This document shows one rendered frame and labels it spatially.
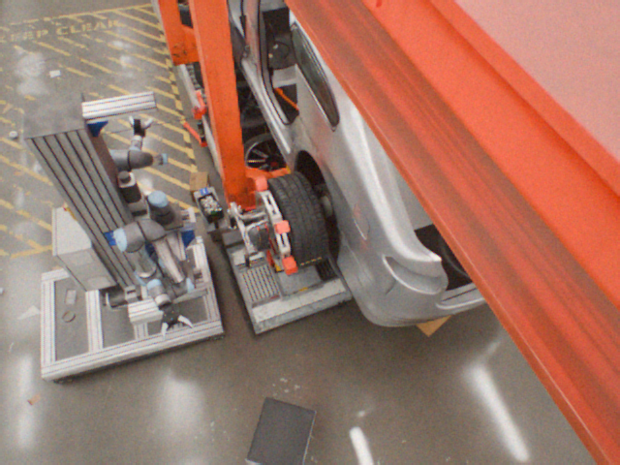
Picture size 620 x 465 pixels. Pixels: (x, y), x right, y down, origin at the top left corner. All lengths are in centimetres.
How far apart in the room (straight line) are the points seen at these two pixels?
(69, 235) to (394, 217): 183
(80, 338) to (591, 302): 349
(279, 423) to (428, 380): 122
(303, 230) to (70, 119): 142
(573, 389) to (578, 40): 33
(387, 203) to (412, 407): 183
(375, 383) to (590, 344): 311
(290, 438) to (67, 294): 201
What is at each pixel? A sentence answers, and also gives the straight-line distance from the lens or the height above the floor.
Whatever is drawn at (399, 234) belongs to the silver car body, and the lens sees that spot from 223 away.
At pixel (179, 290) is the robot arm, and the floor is 115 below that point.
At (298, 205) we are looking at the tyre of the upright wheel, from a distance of 288.
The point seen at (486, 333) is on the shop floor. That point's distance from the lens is 403.
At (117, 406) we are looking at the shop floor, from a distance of 375.
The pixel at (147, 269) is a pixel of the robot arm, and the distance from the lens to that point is 282.
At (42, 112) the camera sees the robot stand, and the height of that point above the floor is 203.
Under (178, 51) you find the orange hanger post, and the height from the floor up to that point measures 67.
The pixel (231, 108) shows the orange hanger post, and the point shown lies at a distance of 292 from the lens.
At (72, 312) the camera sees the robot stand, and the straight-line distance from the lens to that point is 390.
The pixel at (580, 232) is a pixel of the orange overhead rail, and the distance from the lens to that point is 62.
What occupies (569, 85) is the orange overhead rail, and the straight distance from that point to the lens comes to 44.
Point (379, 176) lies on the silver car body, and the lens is 234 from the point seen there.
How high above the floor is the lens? 346
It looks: 56 degrees down
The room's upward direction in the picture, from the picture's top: 3 degrees clockwise
